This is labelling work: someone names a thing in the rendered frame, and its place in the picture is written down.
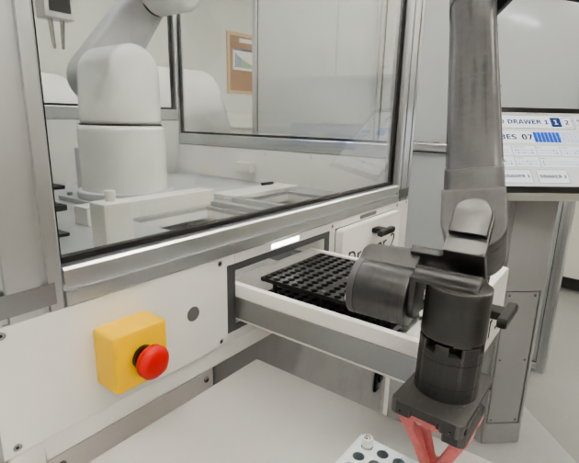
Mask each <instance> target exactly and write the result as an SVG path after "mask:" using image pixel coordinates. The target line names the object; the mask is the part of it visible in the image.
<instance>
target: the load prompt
mask: <svg viewBox="0 0 579 463"><path fill-rule="evenodd" d="M502 127H503V128H511V129H558V130H576V128H575V126H574V124H573V119H572V117H571V116H534V115H502Z"/></svg>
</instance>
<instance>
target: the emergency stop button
mask: <svg viewBox="0 0 579 463"><path fill-rule="evenodd" d="M168 361H169V353H168V351H167V349H166V348H165V347H164V346H162V345H160V344H152V345H149V346H147V347H146V348H145V349H144V350H143V351H142V352H141V354H140V355H139V357H138V360H137V364H136V369H137V372H138V374H139V376H140V377H142V378H144V379H147V380H152V379H155V378H158V377H159V376H160V375H162V374H163V373H164V371H165V370H166V368H167V365H168Z"/></svg>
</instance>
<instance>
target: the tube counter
mask: <svg viewBox="0 0 579 463"><path fill-rule="evenodd" d="M519 133H520V136H521V139H522V141H523V142H528V143H579V136H578V133H577V132H566V131H520V132H519Z"/></svg>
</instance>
